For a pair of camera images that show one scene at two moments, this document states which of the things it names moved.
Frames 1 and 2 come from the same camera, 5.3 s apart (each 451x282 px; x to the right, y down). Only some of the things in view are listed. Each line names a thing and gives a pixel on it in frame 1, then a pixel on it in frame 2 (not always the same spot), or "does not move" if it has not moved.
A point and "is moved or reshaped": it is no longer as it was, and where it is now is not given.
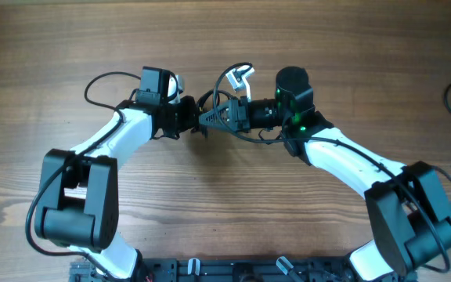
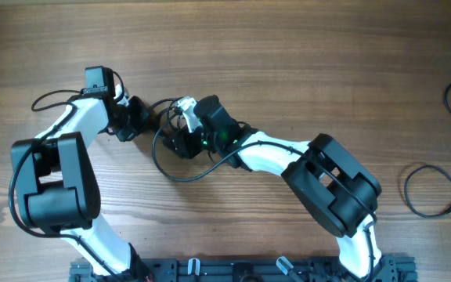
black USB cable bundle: [216, 90] is moved or reshaped
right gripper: [239, 115] to [182, 143]
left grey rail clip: [193, 266] does not move
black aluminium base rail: [239, 269] does not move
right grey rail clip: [283, 265] does not move
